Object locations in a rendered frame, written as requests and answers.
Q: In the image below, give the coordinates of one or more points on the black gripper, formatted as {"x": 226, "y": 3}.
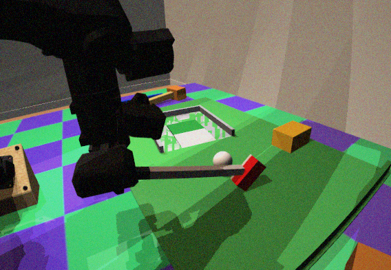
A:
{"x": 108, "y": 166}

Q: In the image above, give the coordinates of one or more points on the red putter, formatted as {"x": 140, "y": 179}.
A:
{"x": 242, "y": 175}

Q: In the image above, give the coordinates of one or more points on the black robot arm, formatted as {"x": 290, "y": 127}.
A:
{"x": 93, "y": 38}

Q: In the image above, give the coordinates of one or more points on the white golf ball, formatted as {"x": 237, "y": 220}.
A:
{"x": 222, "y": 158}

